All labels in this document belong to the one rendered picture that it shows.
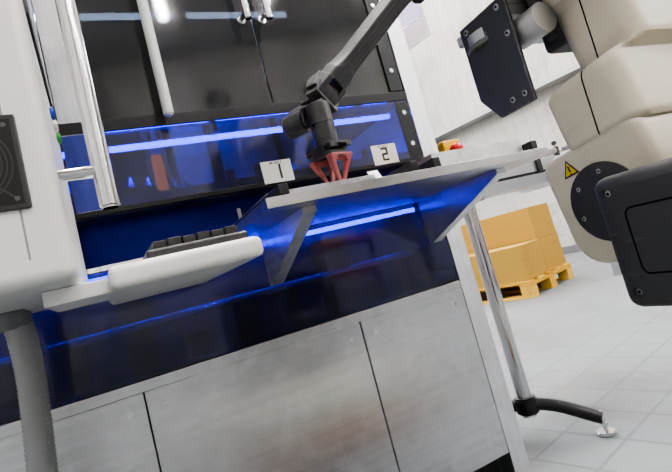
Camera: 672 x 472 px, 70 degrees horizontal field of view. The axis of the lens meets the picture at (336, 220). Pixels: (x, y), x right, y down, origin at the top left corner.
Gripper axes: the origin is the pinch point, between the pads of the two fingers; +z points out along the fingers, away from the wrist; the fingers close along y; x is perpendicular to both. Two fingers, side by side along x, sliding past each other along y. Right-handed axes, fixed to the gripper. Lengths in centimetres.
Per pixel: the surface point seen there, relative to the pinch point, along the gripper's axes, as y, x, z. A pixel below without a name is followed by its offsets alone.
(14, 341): 11, 66, 17
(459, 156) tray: -22.9, -16.6, 1.6
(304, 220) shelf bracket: -8.0, 17.5, 7.8
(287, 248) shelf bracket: 2.9, 15.7, 12.0
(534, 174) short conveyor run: 5, -100, 5
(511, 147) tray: -26.9, -31.6, 1.6
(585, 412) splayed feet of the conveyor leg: -2, -77, 85
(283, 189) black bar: -14.8, 25.3, 2.3
